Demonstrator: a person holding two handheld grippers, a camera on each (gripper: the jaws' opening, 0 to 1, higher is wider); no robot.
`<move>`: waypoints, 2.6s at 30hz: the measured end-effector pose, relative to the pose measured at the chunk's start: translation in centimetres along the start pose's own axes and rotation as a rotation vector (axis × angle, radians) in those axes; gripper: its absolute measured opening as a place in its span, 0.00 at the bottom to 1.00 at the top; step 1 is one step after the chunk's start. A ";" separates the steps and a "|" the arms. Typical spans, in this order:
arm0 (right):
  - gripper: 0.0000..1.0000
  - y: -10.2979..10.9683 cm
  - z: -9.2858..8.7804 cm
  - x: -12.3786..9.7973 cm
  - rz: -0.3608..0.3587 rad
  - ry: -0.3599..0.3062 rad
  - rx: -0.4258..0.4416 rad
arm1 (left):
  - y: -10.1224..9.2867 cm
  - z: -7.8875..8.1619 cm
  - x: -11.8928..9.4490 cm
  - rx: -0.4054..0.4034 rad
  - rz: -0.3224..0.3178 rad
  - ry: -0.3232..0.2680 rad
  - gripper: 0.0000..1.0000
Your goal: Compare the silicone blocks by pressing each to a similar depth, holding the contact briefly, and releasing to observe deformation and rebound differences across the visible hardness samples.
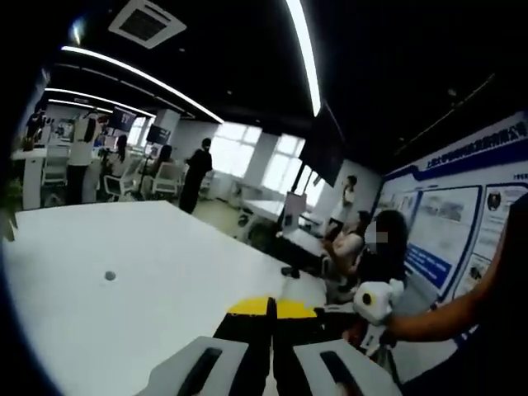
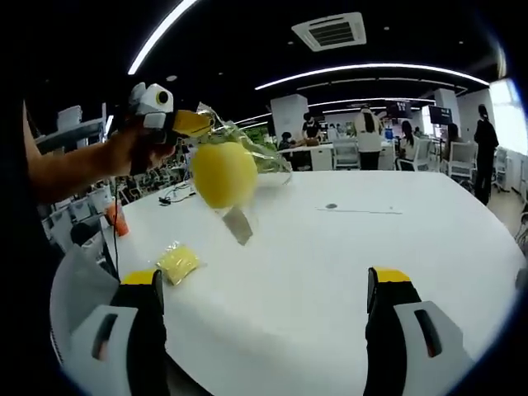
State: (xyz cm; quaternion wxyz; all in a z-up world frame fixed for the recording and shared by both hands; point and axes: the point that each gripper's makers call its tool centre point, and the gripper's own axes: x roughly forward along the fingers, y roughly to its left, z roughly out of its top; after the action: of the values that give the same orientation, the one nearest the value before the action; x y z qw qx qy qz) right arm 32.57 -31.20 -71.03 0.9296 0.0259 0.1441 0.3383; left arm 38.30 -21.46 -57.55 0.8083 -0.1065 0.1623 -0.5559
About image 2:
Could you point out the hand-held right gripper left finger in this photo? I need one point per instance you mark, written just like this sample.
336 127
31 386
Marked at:
123 350

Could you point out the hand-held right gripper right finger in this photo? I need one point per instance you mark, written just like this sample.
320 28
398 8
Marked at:
404 350

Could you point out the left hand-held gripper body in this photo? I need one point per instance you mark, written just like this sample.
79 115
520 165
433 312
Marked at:
150 107

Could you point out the yellow round silicone block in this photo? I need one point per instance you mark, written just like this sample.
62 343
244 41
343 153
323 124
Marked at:
222 173

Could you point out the yellow rectangular silicone block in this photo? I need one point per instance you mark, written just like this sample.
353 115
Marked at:
178 264

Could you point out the person's left hand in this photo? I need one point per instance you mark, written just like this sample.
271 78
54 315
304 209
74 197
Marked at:
123 152

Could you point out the long ceiling light strip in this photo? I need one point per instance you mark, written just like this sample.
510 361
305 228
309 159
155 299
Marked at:
371 71
158 35

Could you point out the white chair backrest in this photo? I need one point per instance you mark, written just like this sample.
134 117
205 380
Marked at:
82 288

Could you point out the green potted plant white pot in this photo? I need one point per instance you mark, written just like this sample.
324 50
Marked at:
264 142

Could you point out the grey metal shelf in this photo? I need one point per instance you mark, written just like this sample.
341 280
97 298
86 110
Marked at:
70 128

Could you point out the orange cup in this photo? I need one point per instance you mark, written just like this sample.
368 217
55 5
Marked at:
119 220

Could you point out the white office chair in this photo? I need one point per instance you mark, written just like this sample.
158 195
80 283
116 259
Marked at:
420 154
345 153
462 158

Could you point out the dark table grommet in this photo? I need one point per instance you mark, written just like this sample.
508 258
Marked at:
331 205

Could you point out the ceiling air conditioner vent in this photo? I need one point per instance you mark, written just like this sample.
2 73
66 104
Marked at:
330 31

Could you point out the hanging dark screen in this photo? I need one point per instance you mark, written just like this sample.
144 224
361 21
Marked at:
399 108
440 114

